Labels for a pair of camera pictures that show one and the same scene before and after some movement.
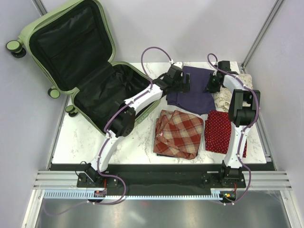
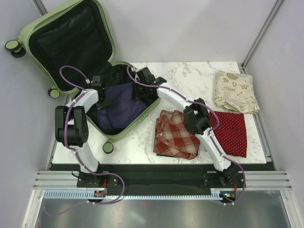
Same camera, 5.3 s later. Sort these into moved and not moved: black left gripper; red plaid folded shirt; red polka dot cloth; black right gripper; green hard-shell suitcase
Moved: black left gripper; black right gripper
Not moved: red plaid folded shirt; red polka dot cloth; green hard-shell suitcase
